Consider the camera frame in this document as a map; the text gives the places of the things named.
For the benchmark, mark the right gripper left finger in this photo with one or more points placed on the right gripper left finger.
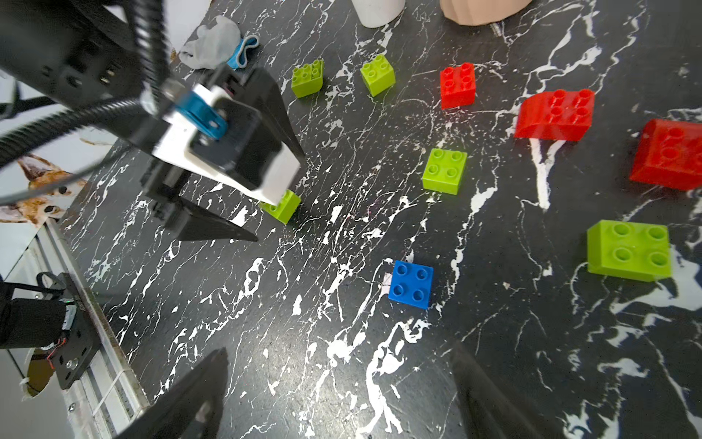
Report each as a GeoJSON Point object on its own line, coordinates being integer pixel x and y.
{"type": "Point", "coordinates": [193, 408]}

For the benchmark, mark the small white plant pot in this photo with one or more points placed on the small white plant pot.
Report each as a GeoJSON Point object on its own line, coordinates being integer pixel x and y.
{"type": "Point", "coordinates": [377, 13]}

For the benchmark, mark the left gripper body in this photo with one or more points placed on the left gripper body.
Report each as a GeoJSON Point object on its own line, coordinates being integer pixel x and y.
{"type": "Point", "coordinates": [216, 132]}

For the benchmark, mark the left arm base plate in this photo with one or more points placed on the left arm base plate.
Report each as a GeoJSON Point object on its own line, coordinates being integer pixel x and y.
{"type": "Point", "coordinates": [50, 314]}

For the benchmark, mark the grey work glove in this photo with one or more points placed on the grey work glove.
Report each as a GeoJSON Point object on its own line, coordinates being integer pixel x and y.
{"type": "Point", "coordinates": [221, 44]}

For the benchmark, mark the red lego brick right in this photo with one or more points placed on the red lego brick right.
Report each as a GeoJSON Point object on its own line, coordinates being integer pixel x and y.
{"type": "Point", "coordinates": [669, 155]}

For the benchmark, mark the blue lego brick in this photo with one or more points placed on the blue lego brick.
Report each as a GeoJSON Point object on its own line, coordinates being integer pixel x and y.
{"type": "Point", "coordinates": [411, 284]}

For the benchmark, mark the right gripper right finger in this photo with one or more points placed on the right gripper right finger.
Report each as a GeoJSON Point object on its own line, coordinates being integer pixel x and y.
{"type": "Point", "coordinates": [490, 408]}

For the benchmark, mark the lime lego brick back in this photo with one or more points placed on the lime lego brick back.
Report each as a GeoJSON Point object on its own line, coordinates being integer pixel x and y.
{"type": "Point", "coordinates": [378, 75]}

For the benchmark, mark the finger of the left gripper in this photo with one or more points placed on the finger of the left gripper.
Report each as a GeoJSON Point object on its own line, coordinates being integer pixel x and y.
{"type": "Point", "coordinates": [163, 184]}
{"type": "Point", "coordinates": [266, 97]}

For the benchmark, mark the large beige plant pot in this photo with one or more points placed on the large beige plant pot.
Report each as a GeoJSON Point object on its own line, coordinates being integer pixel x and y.
{"type": "Point", "coordinates": [475, 13]}

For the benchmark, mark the aluminium front rail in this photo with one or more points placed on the aluminium front rail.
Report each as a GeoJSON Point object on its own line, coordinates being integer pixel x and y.
{"type": "Point", "coordinates": [108, 396]}

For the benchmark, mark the lime lego brick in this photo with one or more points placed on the lime lego brick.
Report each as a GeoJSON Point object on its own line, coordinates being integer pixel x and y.
{"type": "Point", "coordinates": [444, 171]}
{"type": "Point", "coordinates": [285, 209]}
{"type": "Point", "coordinates": [308, 79]}
{"type": "Point", "coordinates": [378, 75]}
{"type": "Point", "coordinates": [629, 250]}

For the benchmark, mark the small red lego brick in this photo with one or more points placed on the small red lego brick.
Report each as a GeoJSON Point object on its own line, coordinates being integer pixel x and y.
{"type": "Point", "coordinates": [458, 86]}

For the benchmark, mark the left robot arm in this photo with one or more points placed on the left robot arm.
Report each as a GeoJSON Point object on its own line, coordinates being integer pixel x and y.
{"type": "Point", "coordinates": [114, 74]}

